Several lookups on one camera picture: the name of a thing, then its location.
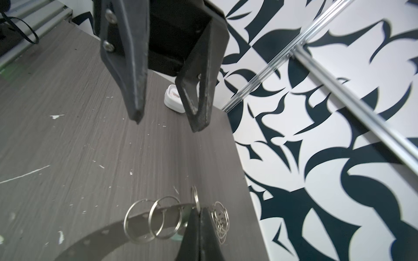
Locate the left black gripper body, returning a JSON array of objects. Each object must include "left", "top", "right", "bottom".
[{"left": 93, "top": 1, "right": 225, "bottom": 77}]

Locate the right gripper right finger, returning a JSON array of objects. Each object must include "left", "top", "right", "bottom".
[{"left": 200, "top": 208, "right": 225, "bottom": 261}]

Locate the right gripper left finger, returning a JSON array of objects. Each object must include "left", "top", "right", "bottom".
[{"left": 176, "top": 209, "right": 203, "bottom": 261}]

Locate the small white tape roll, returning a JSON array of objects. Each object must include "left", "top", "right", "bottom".
[{"left": 164, "top": 84, "right": 185, "bottom": 114}]

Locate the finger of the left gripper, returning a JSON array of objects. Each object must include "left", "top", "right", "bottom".
[
  {"left": 175, "top": 19, "right": 229, "bottom": 133},
  {"left": 99, "top": 1, "right": 150, "bottom": 123}
]

